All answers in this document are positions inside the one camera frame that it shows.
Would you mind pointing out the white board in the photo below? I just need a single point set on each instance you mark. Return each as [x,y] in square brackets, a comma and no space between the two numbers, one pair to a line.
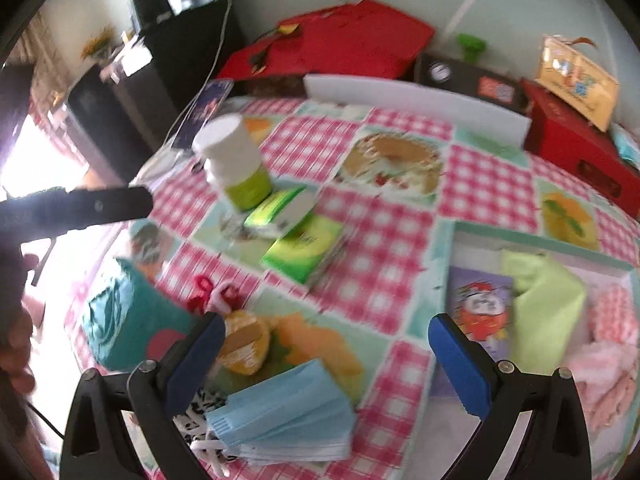
[415,105]

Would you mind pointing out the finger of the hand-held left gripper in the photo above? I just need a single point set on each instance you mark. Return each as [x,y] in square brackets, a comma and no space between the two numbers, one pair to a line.
[95,206]

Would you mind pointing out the yellow flowers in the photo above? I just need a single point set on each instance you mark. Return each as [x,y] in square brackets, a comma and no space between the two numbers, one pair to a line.
[97,42]

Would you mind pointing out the checkered printed tablecloth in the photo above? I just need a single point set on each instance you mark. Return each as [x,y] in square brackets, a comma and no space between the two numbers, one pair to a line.
[400,240]

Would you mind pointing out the red box with floral side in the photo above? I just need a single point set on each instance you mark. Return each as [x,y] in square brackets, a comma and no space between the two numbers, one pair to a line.
[260,67]

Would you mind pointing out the green tissue pack with white side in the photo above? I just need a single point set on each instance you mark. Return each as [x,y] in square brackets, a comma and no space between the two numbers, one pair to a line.
[277,210]

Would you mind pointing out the white bottle with green label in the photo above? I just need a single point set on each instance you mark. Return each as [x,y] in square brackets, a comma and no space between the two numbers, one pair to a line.
[230,160]

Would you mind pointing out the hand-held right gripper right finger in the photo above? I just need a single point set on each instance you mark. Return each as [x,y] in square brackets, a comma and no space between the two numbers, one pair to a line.
[460,367]

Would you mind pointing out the purple cartoon print packet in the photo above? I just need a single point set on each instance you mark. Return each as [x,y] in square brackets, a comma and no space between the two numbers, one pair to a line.
[480,310]

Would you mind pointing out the light green cloth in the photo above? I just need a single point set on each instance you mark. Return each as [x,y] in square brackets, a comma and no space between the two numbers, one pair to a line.
[545,305]

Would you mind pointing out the blue face mask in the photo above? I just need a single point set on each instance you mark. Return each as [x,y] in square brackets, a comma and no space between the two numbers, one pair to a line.
[285,410]

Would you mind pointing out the pink floral cloth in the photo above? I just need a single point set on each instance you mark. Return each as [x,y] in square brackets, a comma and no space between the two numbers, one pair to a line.
[607,402]

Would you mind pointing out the blue tissue packet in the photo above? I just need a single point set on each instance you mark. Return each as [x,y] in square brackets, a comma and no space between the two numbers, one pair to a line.
[627,145]

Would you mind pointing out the pink fluffy towel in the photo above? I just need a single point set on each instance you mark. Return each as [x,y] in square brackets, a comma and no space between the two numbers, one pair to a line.
[615,320]

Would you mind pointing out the person's left hand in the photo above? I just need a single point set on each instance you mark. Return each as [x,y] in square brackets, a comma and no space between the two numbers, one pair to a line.
[15,355]

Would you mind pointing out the smartphone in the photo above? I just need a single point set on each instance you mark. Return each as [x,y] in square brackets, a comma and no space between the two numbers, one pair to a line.
[202,110]

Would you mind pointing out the shallow teal box tray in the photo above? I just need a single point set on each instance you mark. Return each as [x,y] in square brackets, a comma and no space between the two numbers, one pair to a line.
[445,255]

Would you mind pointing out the green dumbbell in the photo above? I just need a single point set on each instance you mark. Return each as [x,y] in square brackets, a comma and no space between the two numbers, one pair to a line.
[472,46]

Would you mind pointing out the teal wet wipes packet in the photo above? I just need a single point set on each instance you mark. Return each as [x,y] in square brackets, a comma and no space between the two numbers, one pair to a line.
[130,320]

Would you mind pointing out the long black box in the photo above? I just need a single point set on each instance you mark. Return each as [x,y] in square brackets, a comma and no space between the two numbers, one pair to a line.
[465,80]

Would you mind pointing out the red bag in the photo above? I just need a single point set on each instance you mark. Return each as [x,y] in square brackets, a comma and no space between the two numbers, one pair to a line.
[360,35]

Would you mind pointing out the black cabinet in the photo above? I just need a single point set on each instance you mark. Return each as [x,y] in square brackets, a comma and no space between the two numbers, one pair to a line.
[130,105]

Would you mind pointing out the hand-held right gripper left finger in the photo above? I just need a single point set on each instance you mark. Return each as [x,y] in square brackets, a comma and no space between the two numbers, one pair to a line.
[196,360]

